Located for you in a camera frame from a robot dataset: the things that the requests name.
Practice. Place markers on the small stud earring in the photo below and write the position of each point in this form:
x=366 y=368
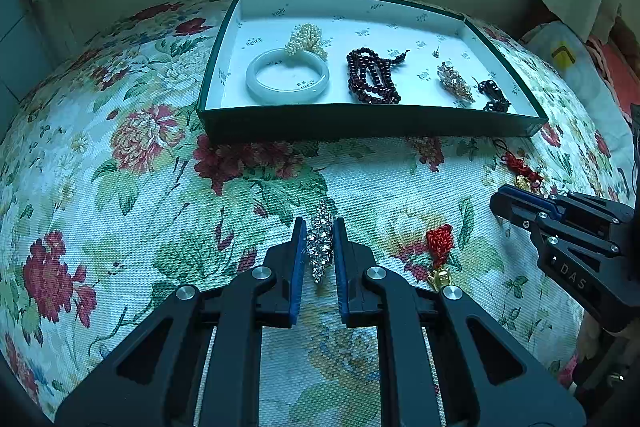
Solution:
x=438 y=52

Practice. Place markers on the white jade bangle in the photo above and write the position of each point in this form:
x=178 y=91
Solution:
x=287 y=77

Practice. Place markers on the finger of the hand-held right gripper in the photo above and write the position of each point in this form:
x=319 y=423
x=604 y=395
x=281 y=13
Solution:
x=530 y=196
x=520 y=213

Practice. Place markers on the black bead earrings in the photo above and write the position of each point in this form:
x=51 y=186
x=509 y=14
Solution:
x=492 y=94

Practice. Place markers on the white pillow with yellow mark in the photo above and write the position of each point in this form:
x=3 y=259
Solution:
x=575 y=77

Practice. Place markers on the floral bedsheet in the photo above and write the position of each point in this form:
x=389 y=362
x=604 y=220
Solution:
x=150 y=187

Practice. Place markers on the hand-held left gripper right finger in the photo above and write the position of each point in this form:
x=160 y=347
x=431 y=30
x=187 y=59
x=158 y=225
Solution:
x=341 y=277

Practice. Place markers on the dark green shallow box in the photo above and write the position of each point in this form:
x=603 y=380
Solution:
x=360 y=57

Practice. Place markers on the silver rhinestone hair clip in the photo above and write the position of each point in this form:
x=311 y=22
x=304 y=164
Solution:
x=320 y=237

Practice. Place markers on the pink blanket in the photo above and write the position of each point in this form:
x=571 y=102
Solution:
x=617 y=72

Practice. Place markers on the brown headboard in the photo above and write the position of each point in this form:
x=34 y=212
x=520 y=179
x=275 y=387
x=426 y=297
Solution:
x=629 y=27

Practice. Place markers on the glossy wardrobe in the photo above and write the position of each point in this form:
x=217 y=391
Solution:
x=22 y=42

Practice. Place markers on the gold crystal brooch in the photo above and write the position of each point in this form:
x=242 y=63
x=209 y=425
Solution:
x=454 y=79

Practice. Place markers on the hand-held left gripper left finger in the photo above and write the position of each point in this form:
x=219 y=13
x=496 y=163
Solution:
x=295 y=277

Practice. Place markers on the red knot charm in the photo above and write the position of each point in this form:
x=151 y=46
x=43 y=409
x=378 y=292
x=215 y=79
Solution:
x=520 y=167
x=440 y=252

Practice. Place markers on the pearl cluster ornament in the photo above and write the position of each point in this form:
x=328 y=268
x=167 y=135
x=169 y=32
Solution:
x=305 y=41

